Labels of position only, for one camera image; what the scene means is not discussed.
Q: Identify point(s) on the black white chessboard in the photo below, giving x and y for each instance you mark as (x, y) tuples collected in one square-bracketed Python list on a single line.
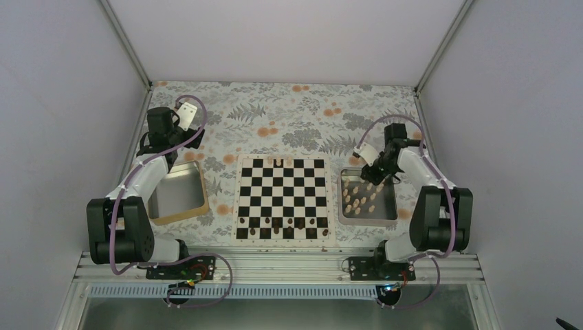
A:
[(303, 190)]

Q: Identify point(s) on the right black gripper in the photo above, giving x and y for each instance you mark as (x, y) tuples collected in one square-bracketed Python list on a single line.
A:
[(370, 176)]

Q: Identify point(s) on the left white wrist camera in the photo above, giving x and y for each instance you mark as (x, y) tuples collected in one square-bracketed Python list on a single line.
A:
[(186, 113)]

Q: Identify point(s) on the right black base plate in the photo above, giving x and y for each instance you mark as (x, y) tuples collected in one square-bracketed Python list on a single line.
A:
[(363, 268)]

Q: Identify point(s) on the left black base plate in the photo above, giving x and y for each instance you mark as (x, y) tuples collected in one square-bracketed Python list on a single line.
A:
[(196, 269)]

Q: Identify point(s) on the empty metal tray wooden rim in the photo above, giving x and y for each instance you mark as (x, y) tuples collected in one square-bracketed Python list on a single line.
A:
[(180, 195)]

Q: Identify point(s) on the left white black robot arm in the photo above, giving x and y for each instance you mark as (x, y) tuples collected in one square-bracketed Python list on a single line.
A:
[(119, 227)]

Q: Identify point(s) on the floral patterned table mat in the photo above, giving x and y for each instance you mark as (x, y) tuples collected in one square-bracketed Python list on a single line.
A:
[(276, 119)]

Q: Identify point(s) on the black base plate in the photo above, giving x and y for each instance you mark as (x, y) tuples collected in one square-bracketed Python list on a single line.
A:
[(196, 269), (363, 268)]

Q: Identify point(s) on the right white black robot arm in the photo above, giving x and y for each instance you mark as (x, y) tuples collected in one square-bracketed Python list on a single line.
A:
[(442, 216)]

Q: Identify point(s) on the metal tray with light pieces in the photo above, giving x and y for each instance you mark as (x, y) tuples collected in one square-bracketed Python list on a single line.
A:
[(361, 203)]

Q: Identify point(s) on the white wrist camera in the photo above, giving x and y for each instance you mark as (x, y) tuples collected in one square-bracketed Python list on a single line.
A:
[(186, 113), (367, 152)]

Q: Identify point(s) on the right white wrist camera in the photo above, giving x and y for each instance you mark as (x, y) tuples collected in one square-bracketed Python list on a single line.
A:
[(367, 152)]

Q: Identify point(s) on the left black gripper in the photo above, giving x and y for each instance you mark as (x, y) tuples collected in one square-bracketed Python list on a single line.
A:
[(195, 143)]

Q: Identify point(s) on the aluminium rail frame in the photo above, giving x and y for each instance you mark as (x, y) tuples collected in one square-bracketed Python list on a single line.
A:
[(279, 267)]

